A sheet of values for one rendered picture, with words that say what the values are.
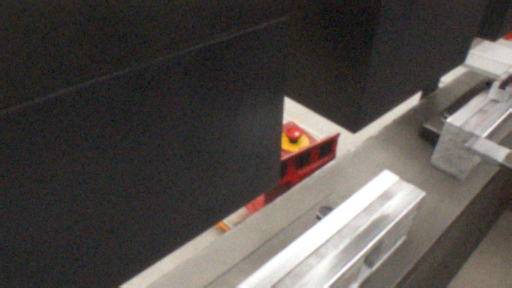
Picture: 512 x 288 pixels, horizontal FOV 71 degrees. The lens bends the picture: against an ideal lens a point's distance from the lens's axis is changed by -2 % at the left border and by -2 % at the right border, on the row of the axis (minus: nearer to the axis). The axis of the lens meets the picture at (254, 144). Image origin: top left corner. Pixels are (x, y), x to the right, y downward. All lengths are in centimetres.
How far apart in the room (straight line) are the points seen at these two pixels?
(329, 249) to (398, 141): 37
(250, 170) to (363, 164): 52
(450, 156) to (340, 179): 19
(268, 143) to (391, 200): 34
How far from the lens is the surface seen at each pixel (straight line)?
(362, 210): 46
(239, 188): 15
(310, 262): 40
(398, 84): 23
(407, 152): 72
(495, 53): 86
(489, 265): 182
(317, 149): 77
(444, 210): 63
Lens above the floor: 130
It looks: 38 degrees down
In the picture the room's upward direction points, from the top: straight up
